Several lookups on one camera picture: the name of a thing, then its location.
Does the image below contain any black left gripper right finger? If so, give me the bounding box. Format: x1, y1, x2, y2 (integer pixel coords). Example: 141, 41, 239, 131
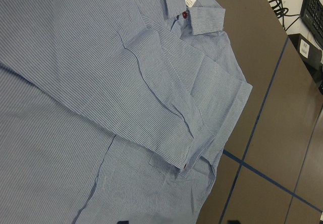
228, 220, 240, 224

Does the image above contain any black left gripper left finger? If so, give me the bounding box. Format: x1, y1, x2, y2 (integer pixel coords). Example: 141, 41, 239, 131
117, 220, 128, 224

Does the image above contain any light blue striped shirt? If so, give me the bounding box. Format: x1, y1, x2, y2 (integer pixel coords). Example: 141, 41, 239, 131
1, 0, 252, 223

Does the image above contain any black box with label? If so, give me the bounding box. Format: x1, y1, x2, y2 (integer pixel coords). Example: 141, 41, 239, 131
288, 33, 322, 94

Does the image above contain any black computer keyboard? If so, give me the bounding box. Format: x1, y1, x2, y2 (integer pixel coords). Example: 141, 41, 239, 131
300, 0, 322, 46

